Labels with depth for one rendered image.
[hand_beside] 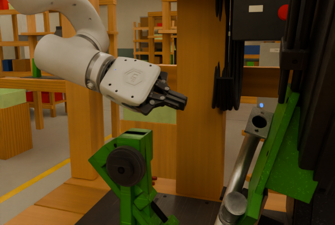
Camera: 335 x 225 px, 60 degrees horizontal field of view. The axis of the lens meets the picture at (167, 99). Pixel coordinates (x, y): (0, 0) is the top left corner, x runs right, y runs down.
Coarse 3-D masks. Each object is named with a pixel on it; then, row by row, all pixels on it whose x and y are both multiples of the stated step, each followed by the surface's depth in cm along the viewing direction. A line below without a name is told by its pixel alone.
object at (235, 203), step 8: (232, 192) 48; (224, 200) 47; (232, 200) 47; (240, 200) 47; (224, 208) 49; (232, 208) 47; (240, 208) 47; (224, 216) 50; (232, 216) 48; (224, 224) 52; (232, 224) 51
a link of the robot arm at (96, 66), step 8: (96, 56) 59; (104, 56) 59; (112, 56) 61; (96, 64) 58; (104, 64) 59; (88, 72) 58; (96, 72) 58; (88, 80) 59; (96, 80) 58; (88, 88) 61; (96, 88) 61
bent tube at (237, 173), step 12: (252, 108) 54; (252, 120) 54; (264, 120) 53; (252, 132) 51; (264, 132) 51; (252, 144) 57; (240, 156) 61; (252, 156) 60; (240, 168) 60; (240, 180) 60; (228, 192) 59; (240, 192) 59
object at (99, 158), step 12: (108, 144) 57; (96, 156) 57; (96, 168) 58; (108, 180) 57; (120, 192) 57; (144, 192) 57; (156, 192) 59; (144, 204) 56; (144, 216) 57; (156, 216) 60
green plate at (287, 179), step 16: (288, 96) 43; (288, 112) 42; (272, 128) 49; (288, 128) 44; (272, 144) 44; (288, 144) 44; (272, 160) 44; (288, 160) 44; (256, 176) 49; (272, 176) 46; (288, 176) 45; (304, 176) 44; (256, 192) 45; (288, 192) 45; (304, 192) 44
